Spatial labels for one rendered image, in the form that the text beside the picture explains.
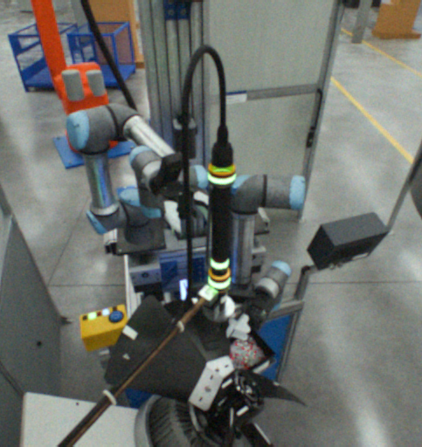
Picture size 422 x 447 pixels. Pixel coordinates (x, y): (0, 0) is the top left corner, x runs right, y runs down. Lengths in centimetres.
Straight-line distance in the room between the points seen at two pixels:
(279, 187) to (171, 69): 64
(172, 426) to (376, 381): 177
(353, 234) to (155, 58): 101
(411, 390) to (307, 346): 65
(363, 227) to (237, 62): 148
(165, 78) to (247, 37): 113
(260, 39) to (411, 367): 234
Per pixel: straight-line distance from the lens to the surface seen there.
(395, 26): 1310
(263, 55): 258
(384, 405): 250
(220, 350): 106
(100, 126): 122
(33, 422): 87
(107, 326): 129
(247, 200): 115
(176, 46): 145
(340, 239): 139
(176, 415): 98
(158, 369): 86
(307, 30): 271
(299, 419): 230
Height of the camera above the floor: 209
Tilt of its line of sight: 39 degrees down
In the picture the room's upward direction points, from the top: straight up
